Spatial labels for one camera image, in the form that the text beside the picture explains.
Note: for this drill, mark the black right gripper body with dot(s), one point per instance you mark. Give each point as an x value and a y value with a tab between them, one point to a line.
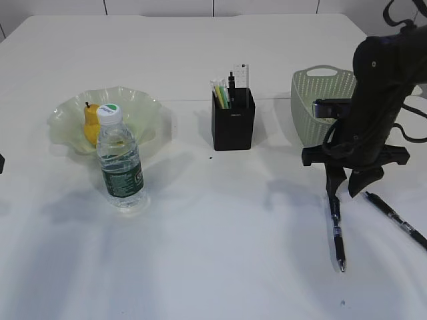
358	152

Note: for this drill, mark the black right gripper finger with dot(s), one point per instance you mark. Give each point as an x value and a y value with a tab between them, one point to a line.
334	177
361	179

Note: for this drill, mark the black pen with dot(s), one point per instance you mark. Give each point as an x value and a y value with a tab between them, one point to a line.
391	214
337	232

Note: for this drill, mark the clear plastic ruler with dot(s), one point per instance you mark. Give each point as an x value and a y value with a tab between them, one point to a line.
241	75

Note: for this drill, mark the black pen crossing ruler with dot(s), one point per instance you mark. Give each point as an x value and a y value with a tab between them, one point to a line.
231	88

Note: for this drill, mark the teal utility knife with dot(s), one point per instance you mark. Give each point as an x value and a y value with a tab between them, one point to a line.
224	93

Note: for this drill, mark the yellow utility knife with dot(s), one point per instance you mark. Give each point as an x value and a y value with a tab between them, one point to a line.
217	92

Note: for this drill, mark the clear plastic water bottle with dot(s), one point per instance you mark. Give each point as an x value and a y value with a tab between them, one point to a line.
118	154

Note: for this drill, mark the yellow pear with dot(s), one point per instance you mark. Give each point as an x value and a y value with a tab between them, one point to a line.
92	126

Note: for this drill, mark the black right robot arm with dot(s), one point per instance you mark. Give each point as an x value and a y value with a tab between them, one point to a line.
386	69

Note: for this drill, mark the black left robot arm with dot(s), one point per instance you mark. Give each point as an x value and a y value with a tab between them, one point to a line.
2	163

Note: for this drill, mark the green woven plastic basket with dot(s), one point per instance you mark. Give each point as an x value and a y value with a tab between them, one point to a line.
308	85

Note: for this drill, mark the black square pen holder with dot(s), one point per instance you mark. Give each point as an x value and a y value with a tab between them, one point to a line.
232	129

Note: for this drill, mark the green wavy glass plate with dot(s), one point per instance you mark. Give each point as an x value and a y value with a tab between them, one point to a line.
141	113

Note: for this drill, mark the blue grey wrist camera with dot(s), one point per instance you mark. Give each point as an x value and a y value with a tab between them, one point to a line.
331	108

